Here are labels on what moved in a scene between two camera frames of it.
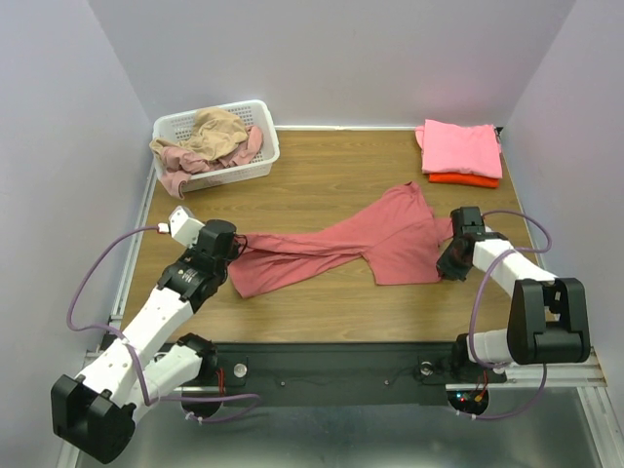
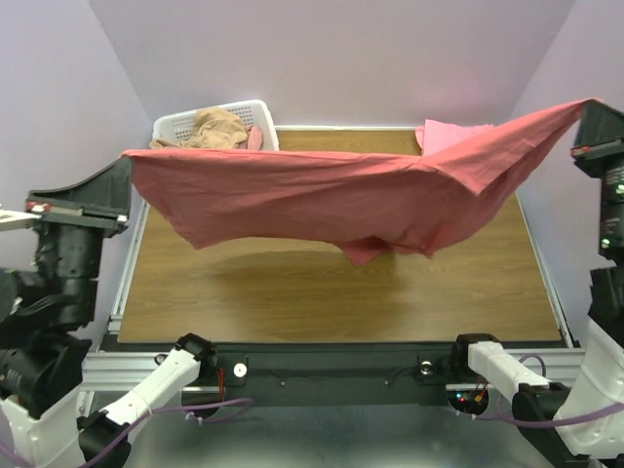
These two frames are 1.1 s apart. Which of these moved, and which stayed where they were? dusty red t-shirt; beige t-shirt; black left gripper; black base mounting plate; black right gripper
Moved: dusty red t-shirt; black right gripper; black left gripper
Stayed: beige t-shirt; black base mounting plate
